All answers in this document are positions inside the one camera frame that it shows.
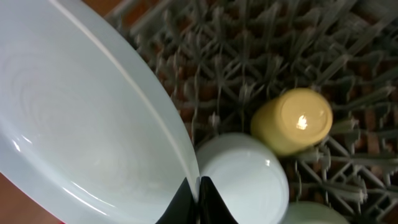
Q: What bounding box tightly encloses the grey dishwasher rack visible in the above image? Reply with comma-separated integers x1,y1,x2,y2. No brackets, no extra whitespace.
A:
103,0,397,223

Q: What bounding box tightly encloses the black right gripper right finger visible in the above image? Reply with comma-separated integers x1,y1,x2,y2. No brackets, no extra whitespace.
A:
198,176,238,224

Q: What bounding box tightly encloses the green bowl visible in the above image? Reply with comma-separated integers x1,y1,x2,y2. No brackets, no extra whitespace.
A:
280,202,349,224

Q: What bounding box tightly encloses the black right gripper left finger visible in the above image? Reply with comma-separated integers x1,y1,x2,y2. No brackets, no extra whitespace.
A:
156,179,197,224

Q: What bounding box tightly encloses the light blue plate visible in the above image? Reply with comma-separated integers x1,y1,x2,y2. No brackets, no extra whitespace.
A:
1,0,199,223

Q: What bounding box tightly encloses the yellow cup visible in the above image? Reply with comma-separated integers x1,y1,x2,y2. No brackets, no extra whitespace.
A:
251,88,333,156

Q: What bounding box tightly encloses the light blue bowl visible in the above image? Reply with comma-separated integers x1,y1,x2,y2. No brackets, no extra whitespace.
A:
197,133,289,224

